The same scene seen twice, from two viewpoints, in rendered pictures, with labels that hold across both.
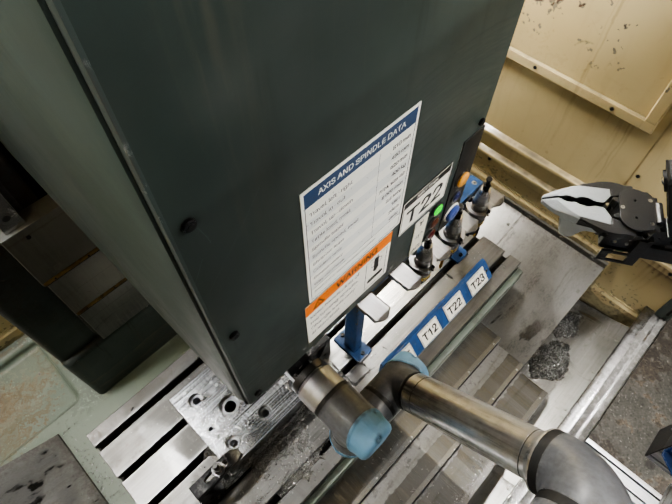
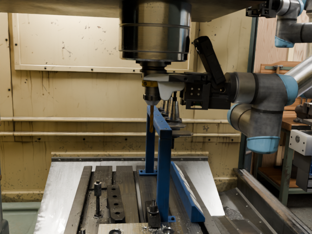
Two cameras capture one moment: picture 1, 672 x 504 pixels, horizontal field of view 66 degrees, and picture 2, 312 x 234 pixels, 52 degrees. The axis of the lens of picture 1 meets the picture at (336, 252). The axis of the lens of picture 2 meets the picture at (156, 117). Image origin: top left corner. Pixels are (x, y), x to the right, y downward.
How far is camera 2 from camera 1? 108 cm
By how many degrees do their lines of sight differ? 60
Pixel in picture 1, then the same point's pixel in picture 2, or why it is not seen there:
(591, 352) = (236, 202)
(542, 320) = (210, 193)
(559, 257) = (188, 167)
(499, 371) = (223, 221)
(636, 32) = not seen: hidden behind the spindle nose
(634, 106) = (181, 67)
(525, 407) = (250, 226)
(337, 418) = (269, 77)
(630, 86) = not seen: hidden behind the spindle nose
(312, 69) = not seen: outside the picture
